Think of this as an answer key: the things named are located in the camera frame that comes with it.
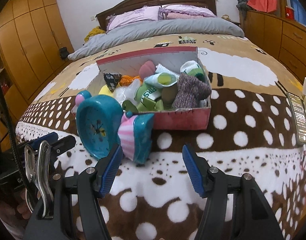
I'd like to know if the yellow knitted cloth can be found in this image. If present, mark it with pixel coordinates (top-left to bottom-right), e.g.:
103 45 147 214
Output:
84 26 106 42

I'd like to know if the white waffle cloth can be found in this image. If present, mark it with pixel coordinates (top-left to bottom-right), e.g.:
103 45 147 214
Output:
156 63 179 78

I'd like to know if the person's left hand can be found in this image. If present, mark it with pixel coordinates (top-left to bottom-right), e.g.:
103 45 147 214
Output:
0 189 31 239

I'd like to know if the dark patterned pouch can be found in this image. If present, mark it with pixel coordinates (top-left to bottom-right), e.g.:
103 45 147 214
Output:
103 73 122 92

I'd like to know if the right lilac pillow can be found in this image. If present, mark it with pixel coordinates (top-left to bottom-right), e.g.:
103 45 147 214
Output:
159 4 216 20

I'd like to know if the wooden dresser cabinet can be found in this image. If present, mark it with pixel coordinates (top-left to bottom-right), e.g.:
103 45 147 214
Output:
240 10 306 83

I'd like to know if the light blue sock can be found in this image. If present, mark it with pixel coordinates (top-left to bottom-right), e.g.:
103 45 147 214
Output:
144 73 177 89

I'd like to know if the black bag on wardrobe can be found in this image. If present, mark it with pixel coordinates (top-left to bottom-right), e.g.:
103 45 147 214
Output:
59 47 69 60

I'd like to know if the pink striped teal toy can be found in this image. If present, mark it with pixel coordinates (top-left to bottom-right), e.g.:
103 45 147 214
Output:
118 111 154 164

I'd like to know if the yellow sponge block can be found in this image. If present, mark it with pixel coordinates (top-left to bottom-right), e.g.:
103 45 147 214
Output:
98 85 114 97

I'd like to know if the purple knit sock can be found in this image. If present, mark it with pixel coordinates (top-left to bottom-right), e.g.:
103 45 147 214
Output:
172 73 211 109

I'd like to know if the left lilac pillow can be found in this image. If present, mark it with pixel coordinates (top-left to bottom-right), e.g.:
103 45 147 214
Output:
106 6 163 31

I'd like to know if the metal spring clip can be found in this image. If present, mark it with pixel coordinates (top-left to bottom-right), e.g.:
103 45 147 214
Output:
25 140 54 218

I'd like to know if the pink makeup sponge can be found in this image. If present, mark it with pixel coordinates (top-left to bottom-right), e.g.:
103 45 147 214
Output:
139 61 156 80

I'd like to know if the wooden wardrobe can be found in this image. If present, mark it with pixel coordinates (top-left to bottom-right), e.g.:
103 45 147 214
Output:
0 0 74 124

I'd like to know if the pink cardboard shoe box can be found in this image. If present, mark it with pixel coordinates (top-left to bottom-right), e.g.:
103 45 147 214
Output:
97 46 211 130

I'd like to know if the green white sock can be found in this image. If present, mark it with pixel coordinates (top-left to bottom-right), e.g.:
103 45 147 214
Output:
135 83 164 112
180 60 206 82

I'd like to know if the grey duvet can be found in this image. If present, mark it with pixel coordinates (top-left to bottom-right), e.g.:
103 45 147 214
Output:
67 17 244 61

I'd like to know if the dark wooden headboard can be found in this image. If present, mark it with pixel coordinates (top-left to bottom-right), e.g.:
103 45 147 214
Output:
96 0 217 30

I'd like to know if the beige makeup sponge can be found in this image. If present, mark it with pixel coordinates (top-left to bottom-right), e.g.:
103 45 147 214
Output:
161 83 178 106

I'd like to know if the red cup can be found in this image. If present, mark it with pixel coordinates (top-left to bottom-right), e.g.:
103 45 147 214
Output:
285 6 295 20

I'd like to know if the dark clothes pile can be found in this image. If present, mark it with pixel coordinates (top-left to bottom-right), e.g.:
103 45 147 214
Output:
236 0 252 20

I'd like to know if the orange fabric flower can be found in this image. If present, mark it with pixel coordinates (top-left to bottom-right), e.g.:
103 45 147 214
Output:
119 75 143 86

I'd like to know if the black cable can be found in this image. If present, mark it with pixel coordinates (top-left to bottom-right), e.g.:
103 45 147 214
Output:
0 17 31 201

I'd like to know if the teal alarm clock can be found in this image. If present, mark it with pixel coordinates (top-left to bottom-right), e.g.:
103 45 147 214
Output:
76 94 123 160

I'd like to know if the lilac pillow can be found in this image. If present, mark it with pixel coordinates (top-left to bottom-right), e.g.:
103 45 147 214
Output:
159 4 216 20
106 6 163 31

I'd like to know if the smartphone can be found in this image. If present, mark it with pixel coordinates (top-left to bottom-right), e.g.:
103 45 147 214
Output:
287 92 306 145

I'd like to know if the brown polka dot blanket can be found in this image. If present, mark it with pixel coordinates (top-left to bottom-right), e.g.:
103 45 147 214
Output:
15 34 306 239

